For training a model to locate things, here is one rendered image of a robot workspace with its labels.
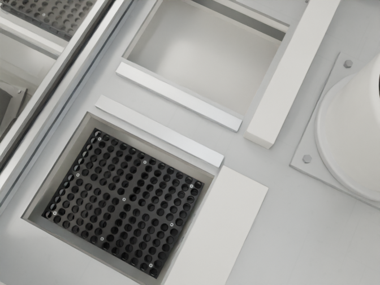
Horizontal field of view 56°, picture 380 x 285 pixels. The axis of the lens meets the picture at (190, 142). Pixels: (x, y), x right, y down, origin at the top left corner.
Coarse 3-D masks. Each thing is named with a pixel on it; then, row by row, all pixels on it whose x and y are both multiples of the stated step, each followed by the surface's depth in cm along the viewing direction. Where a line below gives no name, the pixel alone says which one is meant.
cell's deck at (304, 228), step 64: (256, 0) 67; (128, 64) 63; (320, 64) 64; (64, 128) 60; (128, 128) 60; (192, 128) 60; (320, 192) 58; (0, 256) 54; (64, 256) 55; (256, 256) 55; (320, 256) 55
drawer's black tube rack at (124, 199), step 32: (96, 160) 67; (128, 160) 67; (64, 192) 65; (96, 192) 65; (128, 192) 62; (160, 192) 65; (192, 192) 65; (64, 224) 63; (96, 224) 60; (128, 224) 63; (160, 224) 60; (128, 256) 59; (160, 256) 62
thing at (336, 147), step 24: (336, 72) 62; (360, 72) 50; (336, 96) 57; (360, 96) 46; (312, 120) 60; (336, 120) 53; (360, 120) 46; (312, 144) 59; (336, 144) 54; (360, 144) 48; (312, 168) 58; (336, 168) 56; (360, 168) 51; (360, 192) 55
